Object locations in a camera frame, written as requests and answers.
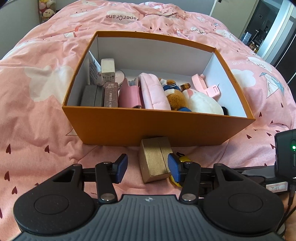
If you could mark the grey box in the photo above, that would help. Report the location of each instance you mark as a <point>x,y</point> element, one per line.
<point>91,96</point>

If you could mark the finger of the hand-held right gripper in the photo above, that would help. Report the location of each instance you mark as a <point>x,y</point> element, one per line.
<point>256,173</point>

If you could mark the yellow toy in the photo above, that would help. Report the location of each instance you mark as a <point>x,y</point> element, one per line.
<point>185,158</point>

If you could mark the round pink compact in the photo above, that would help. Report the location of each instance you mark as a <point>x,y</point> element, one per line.
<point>120,77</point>

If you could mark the pink quilted pouch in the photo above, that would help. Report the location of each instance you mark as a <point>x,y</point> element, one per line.
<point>152,92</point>

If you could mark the person's right forearm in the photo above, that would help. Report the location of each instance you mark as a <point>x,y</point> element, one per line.
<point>291,227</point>

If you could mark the brown card box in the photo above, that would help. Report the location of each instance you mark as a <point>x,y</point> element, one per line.
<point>111,97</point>

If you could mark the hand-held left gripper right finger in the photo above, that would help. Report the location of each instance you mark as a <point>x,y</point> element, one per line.
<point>173,169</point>

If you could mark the dark shelf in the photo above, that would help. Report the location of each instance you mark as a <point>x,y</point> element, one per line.
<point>254,39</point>

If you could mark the orange cardboard box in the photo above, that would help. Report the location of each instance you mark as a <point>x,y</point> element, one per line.
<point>150,125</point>

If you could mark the plush toys in corner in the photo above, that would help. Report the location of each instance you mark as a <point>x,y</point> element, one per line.
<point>47,12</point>

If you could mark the white plush toy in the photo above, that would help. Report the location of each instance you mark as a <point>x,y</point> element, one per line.
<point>203,104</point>

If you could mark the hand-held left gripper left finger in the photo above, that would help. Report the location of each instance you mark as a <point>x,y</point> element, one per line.
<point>122,168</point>

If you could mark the brown bear plush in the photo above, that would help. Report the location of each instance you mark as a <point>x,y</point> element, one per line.
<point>177,99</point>

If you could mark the pink printed blanket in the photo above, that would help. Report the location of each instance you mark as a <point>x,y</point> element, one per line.
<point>34,127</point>

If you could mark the white door frame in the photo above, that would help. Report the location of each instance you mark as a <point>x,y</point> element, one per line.
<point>277,34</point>

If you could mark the white blue packet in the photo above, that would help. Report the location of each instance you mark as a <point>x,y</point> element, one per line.
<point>93,69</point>

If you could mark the pink card holder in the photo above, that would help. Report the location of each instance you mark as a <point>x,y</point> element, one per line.
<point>129,97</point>

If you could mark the cream box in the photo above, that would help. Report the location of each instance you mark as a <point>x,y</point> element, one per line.
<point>108,66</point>

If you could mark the gold jewelry box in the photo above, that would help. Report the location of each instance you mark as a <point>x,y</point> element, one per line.
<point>152,160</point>

